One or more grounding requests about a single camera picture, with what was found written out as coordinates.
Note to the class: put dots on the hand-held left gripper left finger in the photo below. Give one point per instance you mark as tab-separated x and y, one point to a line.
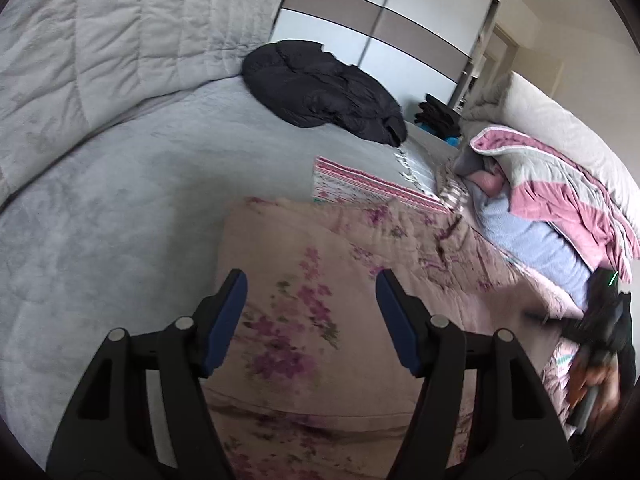
226	327

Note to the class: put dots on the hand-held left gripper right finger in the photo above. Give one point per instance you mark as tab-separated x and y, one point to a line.
398	327

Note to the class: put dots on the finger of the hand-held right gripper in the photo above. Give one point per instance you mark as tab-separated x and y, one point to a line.
550	320

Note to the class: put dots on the pink floral quilt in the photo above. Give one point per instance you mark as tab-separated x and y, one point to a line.
350	285

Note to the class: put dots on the pile of dark clothes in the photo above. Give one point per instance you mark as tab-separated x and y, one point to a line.
439	115

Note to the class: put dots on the person's right hand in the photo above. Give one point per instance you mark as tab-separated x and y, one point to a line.
600	385

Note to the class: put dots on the light blue fleece blanket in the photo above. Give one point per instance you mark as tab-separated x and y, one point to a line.
535	250

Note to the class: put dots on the pink and grey blanket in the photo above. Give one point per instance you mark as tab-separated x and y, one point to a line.
560	185

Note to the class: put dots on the red green patterned blanket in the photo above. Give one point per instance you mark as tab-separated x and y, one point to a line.
360	185

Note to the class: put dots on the grey bed cover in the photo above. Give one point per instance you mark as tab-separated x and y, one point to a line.
150	200

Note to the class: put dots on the black jacket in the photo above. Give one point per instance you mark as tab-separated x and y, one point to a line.
320	90

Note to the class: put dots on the grey quilted headboard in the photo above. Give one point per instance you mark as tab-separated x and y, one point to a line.
100	45

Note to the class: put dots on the white and brown wardrobe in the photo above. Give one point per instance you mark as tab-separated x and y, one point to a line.
390	15

